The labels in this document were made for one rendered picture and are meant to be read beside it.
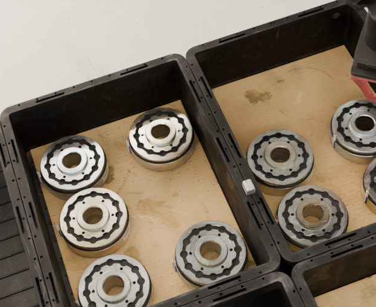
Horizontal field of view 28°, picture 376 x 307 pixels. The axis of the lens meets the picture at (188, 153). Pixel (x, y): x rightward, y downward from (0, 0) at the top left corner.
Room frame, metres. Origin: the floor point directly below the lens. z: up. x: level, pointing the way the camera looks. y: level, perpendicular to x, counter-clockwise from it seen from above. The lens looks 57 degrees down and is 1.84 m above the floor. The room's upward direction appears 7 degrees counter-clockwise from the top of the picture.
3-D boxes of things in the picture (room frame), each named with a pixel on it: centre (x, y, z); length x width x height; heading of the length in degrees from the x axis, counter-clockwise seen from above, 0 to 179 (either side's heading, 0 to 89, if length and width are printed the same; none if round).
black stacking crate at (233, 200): (0.57, 0.09, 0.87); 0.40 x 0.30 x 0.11; 14
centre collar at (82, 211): (0.56, 0.15, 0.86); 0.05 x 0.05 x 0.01
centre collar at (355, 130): (0.66, -0.28, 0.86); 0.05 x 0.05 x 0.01
